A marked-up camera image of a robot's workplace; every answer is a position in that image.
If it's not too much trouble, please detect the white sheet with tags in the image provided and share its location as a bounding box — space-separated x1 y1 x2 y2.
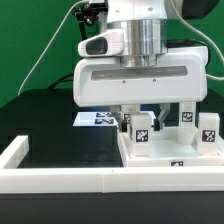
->
73 112 118 127

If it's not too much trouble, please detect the white cable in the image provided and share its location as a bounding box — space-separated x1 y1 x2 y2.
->
17 0 88 97

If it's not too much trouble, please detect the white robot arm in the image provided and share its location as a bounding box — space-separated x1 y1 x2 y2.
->
73 0 220 130

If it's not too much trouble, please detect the white square table top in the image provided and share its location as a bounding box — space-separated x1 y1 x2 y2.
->
117 127 224 167

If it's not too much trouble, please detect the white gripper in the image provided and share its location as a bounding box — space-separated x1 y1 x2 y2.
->
73 46 208 132

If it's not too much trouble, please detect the black cable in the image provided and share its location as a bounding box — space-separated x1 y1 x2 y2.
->
48 74 75 90

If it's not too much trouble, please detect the white U-shaped fence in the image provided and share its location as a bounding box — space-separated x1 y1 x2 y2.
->
0 135 224 194

